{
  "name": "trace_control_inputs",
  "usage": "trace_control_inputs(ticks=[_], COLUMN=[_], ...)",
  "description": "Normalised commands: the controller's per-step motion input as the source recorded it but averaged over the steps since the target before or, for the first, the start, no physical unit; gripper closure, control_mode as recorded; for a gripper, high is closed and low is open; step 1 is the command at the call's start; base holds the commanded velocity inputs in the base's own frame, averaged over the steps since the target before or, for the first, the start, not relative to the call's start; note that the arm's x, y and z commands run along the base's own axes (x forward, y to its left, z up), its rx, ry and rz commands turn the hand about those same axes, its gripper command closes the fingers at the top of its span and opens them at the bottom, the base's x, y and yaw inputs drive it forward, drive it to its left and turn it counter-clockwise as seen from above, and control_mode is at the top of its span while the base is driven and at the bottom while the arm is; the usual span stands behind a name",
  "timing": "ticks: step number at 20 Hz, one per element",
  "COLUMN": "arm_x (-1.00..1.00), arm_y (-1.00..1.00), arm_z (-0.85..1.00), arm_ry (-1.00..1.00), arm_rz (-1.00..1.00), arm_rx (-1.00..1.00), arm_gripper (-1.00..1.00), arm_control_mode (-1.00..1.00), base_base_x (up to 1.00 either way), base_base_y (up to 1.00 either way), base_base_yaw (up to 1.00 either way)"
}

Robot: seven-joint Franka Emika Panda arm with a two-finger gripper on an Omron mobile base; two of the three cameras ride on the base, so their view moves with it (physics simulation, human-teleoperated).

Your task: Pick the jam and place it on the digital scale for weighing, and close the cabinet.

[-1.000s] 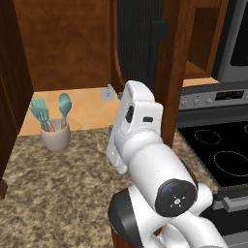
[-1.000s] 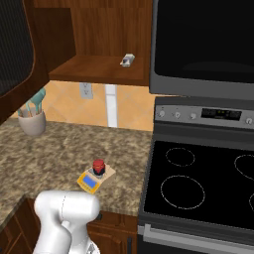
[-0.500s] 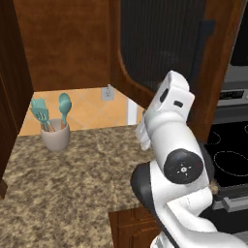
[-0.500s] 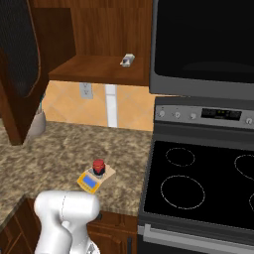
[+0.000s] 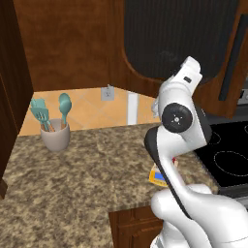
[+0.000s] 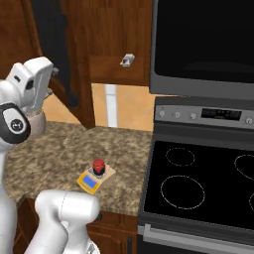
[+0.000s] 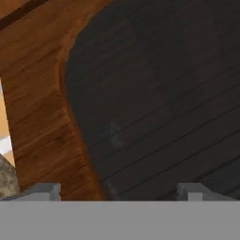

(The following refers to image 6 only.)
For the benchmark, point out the brown wooden open cabinet door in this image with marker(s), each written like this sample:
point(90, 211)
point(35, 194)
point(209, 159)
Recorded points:
point(81, 63)

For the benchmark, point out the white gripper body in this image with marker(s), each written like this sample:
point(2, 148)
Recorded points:
point(41, 77)

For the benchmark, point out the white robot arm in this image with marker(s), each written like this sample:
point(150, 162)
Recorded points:
point(59, 211)

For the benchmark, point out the black and grey microwave oven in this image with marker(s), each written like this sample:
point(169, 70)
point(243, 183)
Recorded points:
point(201, 46)

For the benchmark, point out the brown wooden wall cabinet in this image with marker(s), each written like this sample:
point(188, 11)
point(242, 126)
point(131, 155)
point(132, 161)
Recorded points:
point(115, 36)

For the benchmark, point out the red jam jar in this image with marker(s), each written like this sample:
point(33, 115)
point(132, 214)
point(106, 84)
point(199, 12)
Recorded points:
point(98, 167)

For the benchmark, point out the brown wooden base cabinet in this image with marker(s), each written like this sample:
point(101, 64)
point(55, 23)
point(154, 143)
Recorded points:
point(112, 231)

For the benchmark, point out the black glass stove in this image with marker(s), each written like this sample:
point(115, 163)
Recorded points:
point(198, 178)

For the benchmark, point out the silver stove knob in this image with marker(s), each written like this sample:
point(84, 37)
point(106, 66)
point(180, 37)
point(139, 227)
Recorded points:
point(192, 116)
point(249, 121)
point(160, 114)
point(177, 115)

